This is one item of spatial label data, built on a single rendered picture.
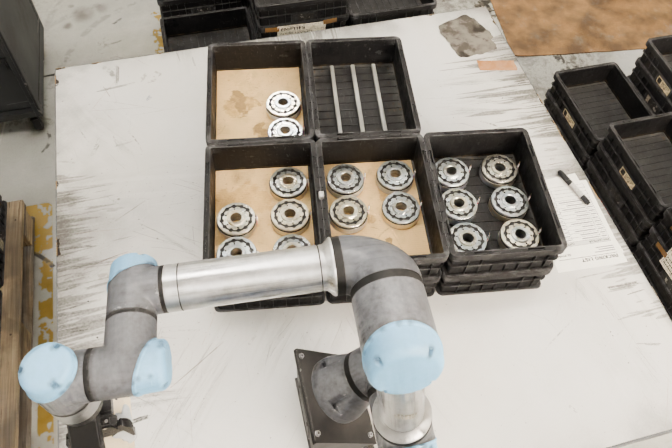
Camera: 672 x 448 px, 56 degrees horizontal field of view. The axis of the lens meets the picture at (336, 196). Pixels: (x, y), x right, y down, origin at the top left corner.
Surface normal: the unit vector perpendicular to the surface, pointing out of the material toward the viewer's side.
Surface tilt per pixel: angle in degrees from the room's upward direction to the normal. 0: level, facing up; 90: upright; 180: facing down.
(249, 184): 0
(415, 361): 79
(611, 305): 0
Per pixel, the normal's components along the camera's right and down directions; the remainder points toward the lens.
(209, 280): 0.07, -0.25
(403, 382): 0.14, 0.68
